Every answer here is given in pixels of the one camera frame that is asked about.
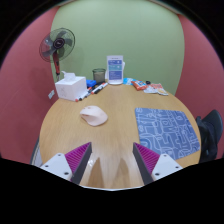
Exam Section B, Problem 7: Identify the pale pink computer mouse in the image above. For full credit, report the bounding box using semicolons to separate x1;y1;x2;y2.
79;105;109;127

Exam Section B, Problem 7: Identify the black-capped whiteboard marker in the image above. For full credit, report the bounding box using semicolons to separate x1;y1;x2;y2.
79;87;95;101
94;82;109;95

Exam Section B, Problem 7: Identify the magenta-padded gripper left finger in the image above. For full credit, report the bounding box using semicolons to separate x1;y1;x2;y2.
39;141;93;185

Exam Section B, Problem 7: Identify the black office chair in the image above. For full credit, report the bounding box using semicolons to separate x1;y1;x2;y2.
199;109;224;163

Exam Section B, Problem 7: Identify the black and red standing fan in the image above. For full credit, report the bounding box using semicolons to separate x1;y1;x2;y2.
38;27;76;83

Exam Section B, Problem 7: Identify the blue patterned mouse pad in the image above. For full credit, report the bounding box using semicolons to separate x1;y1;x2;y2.
134;107;202;160

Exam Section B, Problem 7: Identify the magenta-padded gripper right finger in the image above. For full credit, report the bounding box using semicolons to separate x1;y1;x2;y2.
132;142;184;186

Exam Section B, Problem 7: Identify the white tissue box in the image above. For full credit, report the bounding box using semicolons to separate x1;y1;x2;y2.
54;70;88;102

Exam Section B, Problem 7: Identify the white and blue sign stand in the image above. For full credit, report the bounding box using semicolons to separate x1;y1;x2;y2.
106;55;125;86

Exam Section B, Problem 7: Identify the dark mesh pen cup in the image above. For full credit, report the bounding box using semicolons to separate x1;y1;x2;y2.
92;68;107;84

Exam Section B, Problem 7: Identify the white and orange snack packet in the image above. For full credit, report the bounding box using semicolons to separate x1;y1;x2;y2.
143;83;170;97

